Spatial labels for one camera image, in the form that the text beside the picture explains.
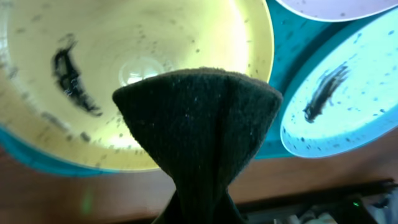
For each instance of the yellow plate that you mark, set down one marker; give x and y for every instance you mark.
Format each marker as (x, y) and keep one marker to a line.
(62, 60)

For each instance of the white pink plate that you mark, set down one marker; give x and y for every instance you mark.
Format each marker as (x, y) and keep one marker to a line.
(337, 10)

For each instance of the light blue plate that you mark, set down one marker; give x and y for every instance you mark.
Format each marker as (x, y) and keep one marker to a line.
(345, 95)

